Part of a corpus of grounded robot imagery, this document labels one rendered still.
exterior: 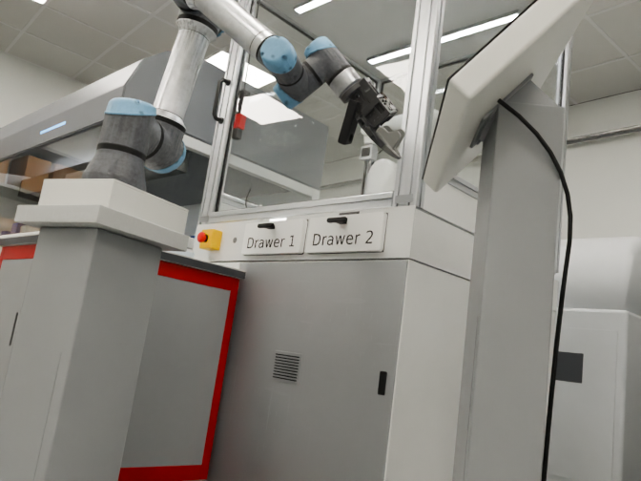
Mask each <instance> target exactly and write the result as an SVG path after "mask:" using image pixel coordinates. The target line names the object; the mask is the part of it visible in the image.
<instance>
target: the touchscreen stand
mask: <svg viewBox="0 0 641 481"><path fill-rule="evenodd" d="M505 103H506V104H508V105H509V106H510V107H511V108H513V109H514V110H515V111H517V112H518V113H519V114H521V115H522V116H523V117H524V118H525V119H526V120H527V121H528V122H529V123H530V124H531V125H532V126H533V127H534V128H535V129H536V130H537V131H538V132H539V134H540V135H541V136H542V138H543V139H544V140H545V142H546V143H547V145H548V146H549V148H550V149H551V150H552V152H553V153H554V155H555V157H556V159H557V160H558V162H559V164H560V166H561V165H562V150H563V134H564V119H565V108H564V107H561V106H550V105H539V104H528V103H518V102H506V101H505ZM560 180H561V179H560V177H559V174H558V172H557V170H556V168H555V166H554V164H553V162H552V160H551V158H550V156H549V154H548V152H547V151H546V149H545V148H544V147H543V145H542V144H541V142H540V141H539V140H538V138H537V137H536V136H535V134H534V133H533V132H532V131H531V130H530V129H529V128H528V127H527V126H526V125H525V124H524V123H523V122H522V121H521V120H520V119H519V118H518V117H516V116H515V115H514V114H512V113H511V112H510V111H508V110H507V109H506V108H504V107H503V106H502V105H501V104H499V103H498V108H497V111H496V117H495V119H494V121H493V123H492V125H491V127H490V129H489V131H488V133H487V135H486V138H485V140H484V141H483V149H482V159H481V170H480V180H479V191H478V201H477V212H476V222H475V234H474V244H473V255H472V265H471V276H470V287H469V297H468V308H467V318H466V329H465V349H464V360H463V371H462V382H461V392H460V403H459V413H458V424H457V434H456V445H455V455H454V466H453V476H452V481H542V467H543V451H544V437H545V422H546V406H547V391H548V361H549V347H550V331H551V316H552V301H553V286H554V270H555V256H556V241H557V225H558V210H559V195H560Z"/></svg>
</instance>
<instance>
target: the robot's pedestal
mask: <svg viewBox="0 0 641 481"><path fill-rule="evenodd" d="M14 221H15V222H18V223H22V224H25V225H28V226H32V227H35V228H39V229H40V231H39V236H38V240H37V244H36V247H35V252H34V256H33V260H32V265H31V272H30V275H29V280H28V284H27V288H26V293H25V297H24V301H23V305H22V309H21V313H20V317H19V322H18V326H17V329H16V334H15V338H14V342H13V346H12V351H11V355H10V362H9V366H8V370H7V375H6V379H5V383H4V386H3V391H2V395H1V399H0V481H118V476H119V472H120V467H121V461H122V456H123V451H124V447H125V442H126V436H127V431H128V426H129V422H130V416H131V411H132V406H133V401H134V392H135V387H136V382H137V377H138V371H139V367H140V362H141V357H142V352H143V346H144V342H145V337H146V332H147V326H148V321H149V317H150V312H151V307H152V301H153V296H154V292H155V282H156V277H157V272H158V267H159V263H160V257H161V252H162V251H179V252H186V251H187V246H188V241H189V236H186V235H183V234H181V233H178V232H176V231H173V230H170V229H168V228H165V227H162V226H159V225H156V224H154V223H151V222H148V221H146V220H141V219H139V218H136V217H133V216H130V215H127V214H125V213H122V212H119V211H116V210H114V209H112V208H109V207H106V206H103V205H100V204H79V205H18V206H17V210H16V214H15V218H14Z"/></svg>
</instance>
